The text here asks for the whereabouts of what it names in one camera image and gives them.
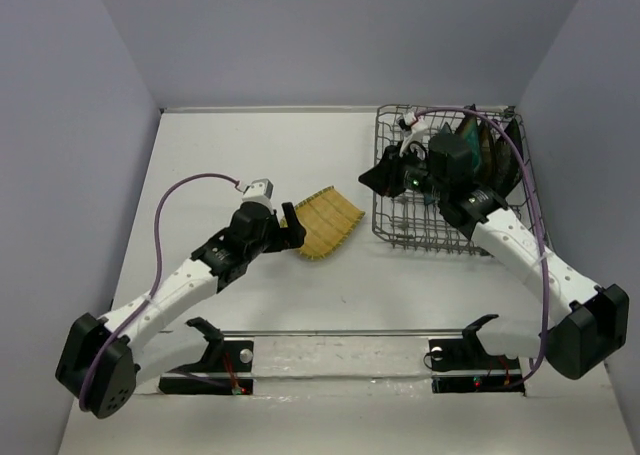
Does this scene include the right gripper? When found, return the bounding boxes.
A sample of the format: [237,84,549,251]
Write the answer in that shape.
[357,141,448,201]

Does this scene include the teal square plate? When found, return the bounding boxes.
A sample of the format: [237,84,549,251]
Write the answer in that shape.
[423,122,453,206]

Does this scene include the teal plate black rim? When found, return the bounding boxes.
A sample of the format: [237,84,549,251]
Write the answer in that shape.
[455,114,483,175]

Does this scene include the yellow square plate black rim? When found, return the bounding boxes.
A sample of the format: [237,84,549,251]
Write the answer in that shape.
[478,122,496,184]

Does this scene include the black floral plate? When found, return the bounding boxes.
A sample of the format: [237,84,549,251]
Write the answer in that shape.
[493,119,523,198]

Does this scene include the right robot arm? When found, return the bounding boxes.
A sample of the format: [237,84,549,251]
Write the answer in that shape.
[358,134,629,380]

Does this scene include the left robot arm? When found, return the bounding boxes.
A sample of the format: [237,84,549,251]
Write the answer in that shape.
[55,201,306,419]

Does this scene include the grey wire dish rack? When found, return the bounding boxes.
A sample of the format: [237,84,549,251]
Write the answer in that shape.
[372,105,550,256]

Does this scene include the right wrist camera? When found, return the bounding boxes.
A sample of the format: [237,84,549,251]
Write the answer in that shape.
[398,112,431,155]

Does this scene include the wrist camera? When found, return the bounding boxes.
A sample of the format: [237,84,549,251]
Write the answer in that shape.
[242,178,274,211]
[398,112,431,155]

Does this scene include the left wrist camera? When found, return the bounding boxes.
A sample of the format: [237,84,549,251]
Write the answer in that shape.
[242,178,274,211]

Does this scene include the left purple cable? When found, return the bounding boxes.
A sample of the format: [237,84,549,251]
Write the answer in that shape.
[77,172,246,416]

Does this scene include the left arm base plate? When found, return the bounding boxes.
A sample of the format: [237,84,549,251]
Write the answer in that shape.
[158,338,254,396]

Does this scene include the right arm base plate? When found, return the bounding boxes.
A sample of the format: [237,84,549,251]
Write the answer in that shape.
[423,338,525,394]

